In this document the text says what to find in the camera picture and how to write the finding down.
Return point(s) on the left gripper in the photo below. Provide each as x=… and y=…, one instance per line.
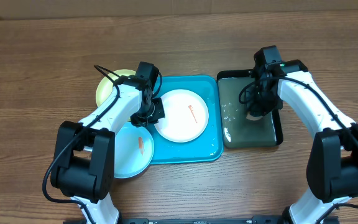
x=137, y=122

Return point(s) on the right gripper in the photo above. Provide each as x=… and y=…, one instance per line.
x=260, y=109

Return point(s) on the white pink plate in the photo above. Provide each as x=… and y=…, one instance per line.
x=186, y=116

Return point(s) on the yellow-green plate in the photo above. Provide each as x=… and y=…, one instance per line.
x=106, y=91

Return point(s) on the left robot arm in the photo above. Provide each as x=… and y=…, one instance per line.
x=82, y=169

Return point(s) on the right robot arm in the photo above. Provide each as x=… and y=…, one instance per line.
x=332, y=169

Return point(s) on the black water tray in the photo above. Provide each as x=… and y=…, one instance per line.
x=238, y=131

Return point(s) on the teal plastic tray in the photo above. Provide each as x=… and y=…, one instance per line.
x=209, y=145

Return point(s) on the light blue plate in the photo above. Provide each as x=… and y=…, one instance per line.
x=134, y=150

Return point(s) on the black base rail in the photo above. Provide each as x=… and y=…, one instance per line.
x=258, y=219

